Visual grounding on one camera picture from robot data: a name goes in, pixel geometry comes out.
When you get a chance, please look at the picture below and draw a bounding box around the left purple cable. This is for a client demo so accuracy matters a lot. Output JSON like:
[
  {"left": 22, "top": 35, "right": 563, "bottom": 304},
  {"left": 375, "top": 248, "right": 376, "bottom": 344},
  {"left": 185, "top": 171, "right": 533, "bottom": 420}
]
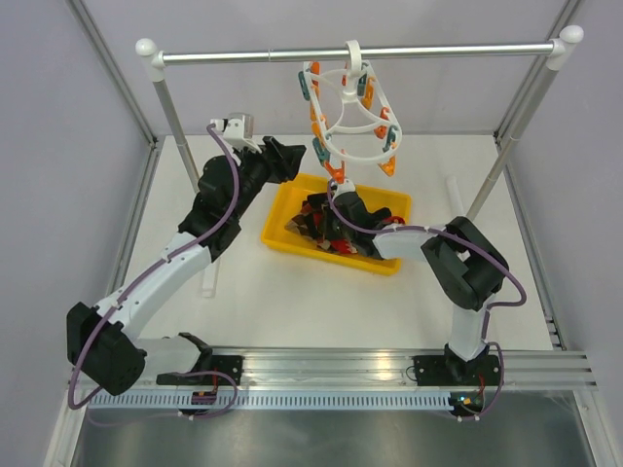
[{"left": 66, "top": 122, "right": 240, "bottom": 413}]

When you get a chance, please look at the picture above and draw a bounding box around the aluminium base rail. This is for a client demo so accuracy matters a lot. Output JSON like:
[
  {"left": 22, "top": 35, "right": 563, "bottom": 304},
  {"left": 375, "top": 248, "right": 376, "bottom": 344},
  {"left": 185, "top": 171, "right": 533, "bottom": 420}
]
[{"left": 67, "top": 343, "right": 598, "bottom": 390}]

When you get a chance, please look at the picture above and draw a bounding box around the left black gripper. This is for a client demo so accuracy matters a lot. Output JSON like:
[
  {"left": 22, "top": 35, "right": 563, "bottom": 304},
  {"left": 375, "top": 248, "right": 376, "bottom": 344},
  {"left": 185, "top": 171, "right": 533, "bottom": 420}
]
[{"left": 229, "top": 135, "right": 307, "bottom": 220}]

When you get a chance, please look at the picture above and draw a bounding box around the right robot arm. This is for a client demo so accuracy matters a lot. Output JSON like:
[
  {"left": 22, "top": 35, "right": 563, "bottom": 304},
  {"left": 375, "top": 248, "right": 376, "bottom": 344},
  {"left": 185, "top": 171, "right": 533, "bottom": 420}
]
[{"left": 321, "top": 190, "right": 513, "bottom": 386}]

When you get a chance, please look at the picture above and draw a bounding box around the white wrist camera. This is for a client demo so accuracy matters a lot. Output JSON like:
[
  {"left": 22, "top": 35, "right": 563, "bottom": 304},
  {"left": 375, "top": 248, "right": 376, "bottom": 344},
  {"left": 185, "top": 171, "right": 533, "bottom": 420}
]
[
  {"left": 327, "top": 178, "right": 356, "bottom": 198},
  {"left": 209, "top": 113, "right": 261, "bottom": 153}
]

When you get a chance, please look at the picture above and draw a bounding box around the white sock hanger frame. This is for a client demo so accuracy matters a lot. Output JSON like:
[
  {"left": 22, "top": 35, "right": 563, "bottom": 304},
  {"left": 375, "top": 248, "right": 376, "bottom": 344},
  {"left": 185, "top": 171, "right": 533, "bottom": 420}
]
[{"left": 298, "top": 40, "right": 403, "bottom": 179}]

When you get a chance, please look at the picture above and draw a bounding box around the red sock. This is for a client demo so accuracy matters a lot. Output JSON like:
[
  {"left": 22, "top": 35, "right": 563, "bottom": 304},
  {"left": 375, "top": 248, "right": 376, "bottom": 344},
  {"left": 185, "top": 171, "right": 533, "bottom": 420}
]
[{"left": 340, "top": 215, "right": 406, "bottom": 259}]

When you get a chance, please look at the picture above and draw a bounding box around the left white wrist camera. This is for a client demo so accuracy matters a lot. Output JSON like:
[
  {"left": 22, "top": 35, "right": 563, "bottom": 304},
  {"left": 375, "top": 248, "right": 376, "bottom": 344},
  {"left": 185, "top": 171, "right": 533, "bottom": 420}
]
[{"left": 209, "top": 113, "right": 261, "bottom": 153}]

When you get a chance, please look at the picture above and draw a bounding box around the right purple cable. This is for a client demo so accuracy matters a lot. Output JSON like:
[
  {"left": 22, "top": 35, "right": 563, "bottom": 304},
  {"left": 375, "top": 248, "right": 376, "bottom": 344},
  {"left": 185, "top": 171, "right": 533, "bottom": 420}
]
[{"left": 326, "top": 182, "right": 528, "bottom": 385}]

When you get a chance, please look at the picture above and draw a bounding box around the white slotted cable duct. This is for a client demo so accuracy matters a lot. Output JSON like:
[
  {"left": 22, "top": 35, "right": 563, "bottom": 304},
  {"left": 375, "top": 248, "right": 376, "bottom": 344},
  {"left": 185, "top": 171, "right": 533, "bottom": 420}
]
[{"left": 90, "top": 389, "right": 454, "bottom": 411}]

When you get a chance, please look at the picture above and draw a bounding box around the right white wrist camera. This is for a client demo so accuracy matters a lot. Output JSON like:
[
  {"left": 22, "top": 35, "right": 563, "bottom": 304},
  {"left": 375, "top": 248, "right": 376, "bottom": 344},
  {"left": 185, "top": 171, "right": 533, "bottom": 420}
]
[{"left": 327, "top": 178, "right": 356, "bottom": 198}]

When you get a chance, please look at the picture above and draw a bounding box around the navy sock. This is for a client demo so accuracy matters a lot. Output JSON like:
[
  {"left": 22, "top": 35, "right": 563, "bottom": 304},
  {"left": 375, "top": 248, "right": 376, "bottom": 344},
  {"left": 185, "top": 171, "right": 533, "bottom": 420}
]
[{"left": 364, "top": 207, "right": 392, "bottom": 230}]

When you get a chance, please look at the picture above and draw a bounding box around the silver clothes rail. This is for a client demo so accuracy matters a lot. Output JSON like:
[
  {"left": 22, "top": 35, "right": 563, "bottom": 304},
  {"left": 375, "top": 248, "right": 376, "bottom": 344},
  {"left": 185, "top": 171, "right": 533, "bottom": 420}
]
[{"left": 135, "top": 25, "right": 584, "bottom": 188}]

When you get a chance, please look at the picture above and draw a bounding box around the purple cable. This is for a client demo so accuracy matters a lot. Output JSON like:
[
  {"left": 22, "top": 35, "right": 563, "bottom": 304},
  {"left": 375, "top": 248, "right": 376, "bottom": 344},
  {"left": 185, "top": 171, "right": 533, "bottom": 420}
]
[
  {"left": 326, "top": 182, "right": 528, "bottom": 385},
  {"left": 66, "top": 122, "right": 240, "bottom": 413}
]

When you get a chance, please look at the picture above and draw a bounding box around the brown argyle sock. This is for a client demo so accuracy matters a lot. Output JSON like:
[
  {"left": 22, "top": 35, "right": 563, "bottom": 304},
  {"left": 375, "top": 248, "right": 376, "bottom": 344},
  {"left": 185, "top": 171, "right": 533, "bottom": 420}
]
[{"left": 285, "top": 202, "right": 322, "bottom": 241}]

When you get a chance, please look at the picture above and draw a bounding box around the yellow plastic tray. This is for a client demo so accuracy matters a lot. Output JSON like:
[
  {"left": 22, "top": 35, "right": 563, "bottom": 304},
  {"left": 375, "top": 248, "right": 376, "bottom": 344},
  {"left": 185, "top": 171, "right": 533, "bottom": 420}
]
[{"left": 261, "top": 173, "right": 412, "bottom": 275}]

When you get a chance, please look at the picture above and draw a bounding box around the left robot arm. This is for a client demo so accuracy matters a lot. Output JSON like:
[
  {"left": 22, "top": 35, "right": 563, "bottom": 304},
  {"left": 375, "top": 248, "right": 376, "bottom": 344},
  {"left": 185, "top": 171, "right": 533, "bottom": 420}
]
[{"left": 66, "top": 136, "right": 306, "bottom": 395}]

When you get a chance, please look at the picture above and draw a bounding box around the dark argyle sock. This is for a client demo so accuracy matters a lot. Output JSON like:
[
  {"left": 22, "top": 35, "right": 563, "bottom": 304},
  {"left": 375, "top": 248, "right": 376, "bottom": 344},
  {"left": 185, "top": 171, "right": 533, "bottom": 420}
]
[{"left": 301, "top": 194, "right": 342, "bottom": 241}]

